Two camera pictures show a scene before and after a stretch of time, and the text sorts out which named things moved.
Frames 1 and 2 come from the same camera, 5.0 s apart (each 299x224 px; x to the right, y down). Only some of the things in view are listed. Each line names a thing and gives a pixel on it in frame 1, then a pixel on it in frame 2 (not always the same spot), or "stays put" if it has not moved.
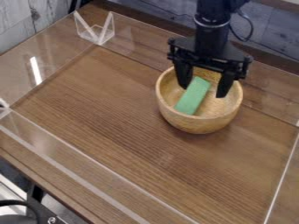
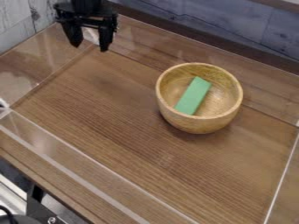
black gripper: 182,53 → 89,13
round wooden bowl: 216,113 stays put
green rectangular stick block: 193,95 stays put
